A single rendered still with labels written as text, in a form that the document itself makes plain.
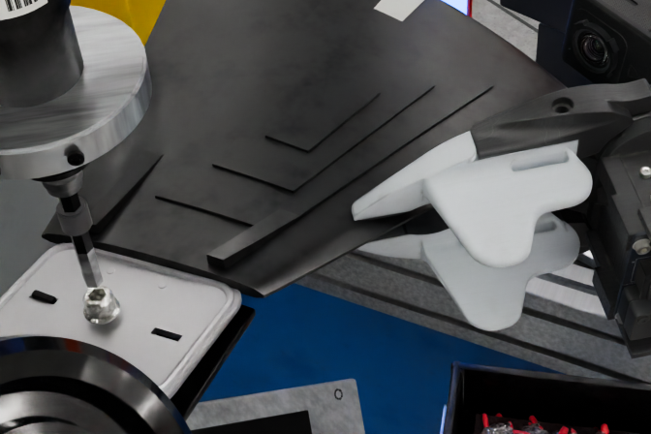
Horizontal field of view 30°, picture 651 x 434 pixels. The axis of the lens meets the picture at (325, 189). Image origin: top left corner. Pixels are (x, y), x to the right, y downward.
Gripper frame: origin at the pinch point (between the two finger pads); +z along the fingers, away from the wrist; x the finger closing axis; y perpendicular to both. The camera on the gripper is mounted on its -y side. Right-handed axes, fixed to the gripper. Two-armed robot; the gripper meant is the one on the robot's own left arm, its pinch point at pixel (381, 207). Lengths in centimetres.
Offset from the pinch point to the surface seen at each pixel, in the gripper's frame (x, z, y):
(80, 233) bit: -6.7, 11.2, 3.9
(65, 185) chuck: -9.2, 11.2, 3.8
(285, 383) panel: 61, 3, -28
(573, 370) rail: 40.6, -17.2, -12.7
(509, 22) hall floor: 134, -58, -143
